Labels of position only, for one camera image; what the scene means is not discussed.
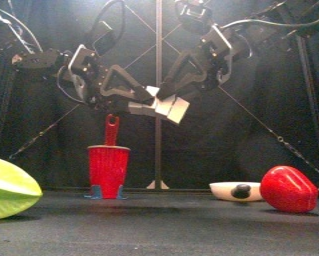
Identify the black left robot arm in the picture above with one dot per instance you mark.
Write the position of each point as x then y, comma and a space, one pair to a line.
29, 58

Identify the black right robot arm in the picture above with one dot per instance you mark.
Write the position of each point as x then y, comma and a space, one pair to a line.
279, 21

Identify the green toy starfruit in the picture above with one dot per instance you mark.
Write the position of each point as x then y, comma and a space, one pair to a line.
9, 190

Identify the white bowl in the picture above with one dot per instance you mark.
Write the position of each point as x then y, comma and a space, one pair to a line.
226, 191

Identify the red bell pepper toy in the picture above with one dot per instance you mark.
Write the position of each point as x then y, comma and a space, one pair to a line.
289, 190

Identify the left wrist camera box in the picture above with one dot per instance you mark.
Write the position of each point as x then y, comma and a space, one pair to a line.
103, 36

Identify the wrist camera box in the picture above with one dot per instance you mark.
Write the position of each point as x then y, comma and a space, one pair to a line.
194, 14
103, 36

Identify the vertical metal frame pole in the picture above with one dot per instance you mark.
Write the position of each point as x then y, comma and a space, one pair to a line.
158, 150

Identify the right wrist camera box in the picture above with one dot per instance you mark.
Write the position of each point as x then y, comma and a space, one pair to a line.
194, 14

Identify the dark metal frame post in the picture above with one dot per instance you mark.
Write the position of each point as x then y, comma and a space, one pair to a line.
310, 100

